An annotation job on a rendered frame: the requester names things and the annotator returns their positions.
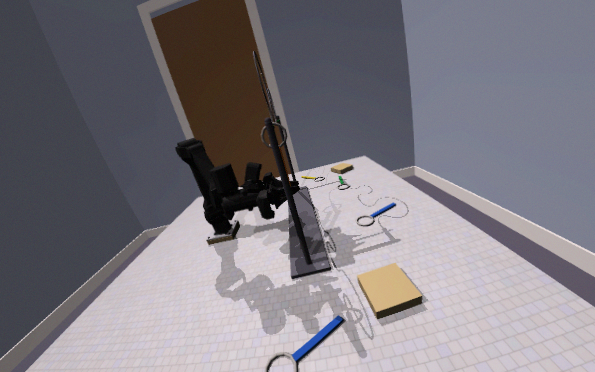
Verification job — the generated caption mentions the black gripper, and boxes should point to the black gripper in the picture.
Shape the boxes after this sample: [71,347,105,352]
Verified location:
[240,172,300,220]

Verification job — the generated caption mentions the grey loop with blue handle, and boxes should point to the grey loop with blue handle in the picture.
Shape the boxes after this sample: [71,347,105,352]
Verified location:
[356,202,396,226]
[264,316,343,372]

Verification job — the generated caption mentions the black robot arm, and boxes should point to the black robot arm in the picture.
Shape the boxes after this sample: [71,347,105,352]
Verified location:
[175,138,262,236]

